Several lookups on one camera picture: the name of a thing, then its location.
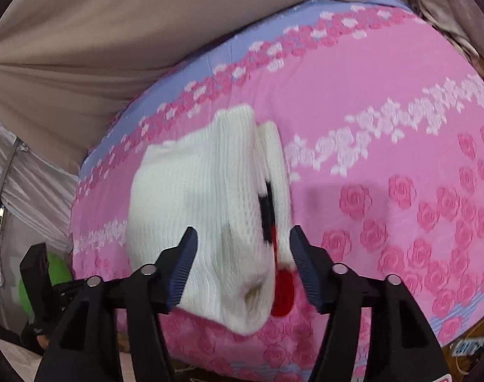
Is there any white power strip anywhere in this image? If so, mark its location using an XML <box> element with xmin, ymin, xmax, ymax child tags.
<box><xmin>451</xmin><ymin>336</ymin><xmax>484</xmax><ymax>357</ymax></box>

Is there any grey metal rod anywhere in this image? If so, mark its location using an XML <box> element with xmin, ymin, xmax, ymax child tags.
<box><xmin>0</xmin><ymin>137</ymin><xmax>22</xmax><ymax>247</ymax></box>

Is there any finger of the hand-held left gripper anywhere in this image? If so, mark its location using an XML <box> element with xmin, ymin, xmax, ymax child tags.
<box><xmin>19</xmin><ymin>244</ymin><xmax>73</xmax><ymax>339</ymax></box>

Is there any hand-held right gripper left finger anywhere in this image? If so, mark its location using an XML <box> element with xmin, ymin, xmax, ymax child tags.
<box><xmin>34</xmin><ymin>226</ymin><xmax>199</xmax><ymax>382</ymax></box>

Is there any white satin curtain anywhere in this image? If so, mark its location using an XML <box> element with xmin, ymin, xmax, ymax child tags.
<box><xmin>0</xmin><ymin>111</ymin><xmax>79</xmax><ymax>327</ymax></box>

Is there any beige draped cloth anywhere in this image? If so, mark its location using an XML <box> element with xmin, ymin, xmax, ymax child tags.
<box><xmin>0</xmin><ymin>0</ymin><xmax>484</xmax><ymax>176</ymax></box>

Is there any green plush pillow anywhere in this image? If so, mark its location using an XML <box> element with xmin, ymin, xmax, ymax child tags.
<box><xmin>19</xmin><ymin>252</ymin><xmax>73</xmax><ymax>321</ymax></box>

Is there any pink floral bed sheet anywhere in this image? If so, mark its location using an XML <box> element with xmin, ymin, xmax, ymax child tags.
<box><xmin>69</xmin><ymin>0</ymin><xmax>484</xmax><ymax>382</ymax></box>

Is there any white red black knit sweater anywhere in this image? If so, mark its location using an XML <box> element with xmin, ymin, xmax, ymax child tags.
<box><xmin>126</xmin><ymin>103</ymin><xmax>296</xmax><ymax>335</ymax></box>

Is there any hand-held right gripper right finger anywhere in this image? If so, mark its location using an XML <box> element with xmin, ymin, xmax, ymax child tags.
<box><xmin>290</xmin><ymin>225</ymin><xmax>443</xmax><ymax>382</ymax></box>

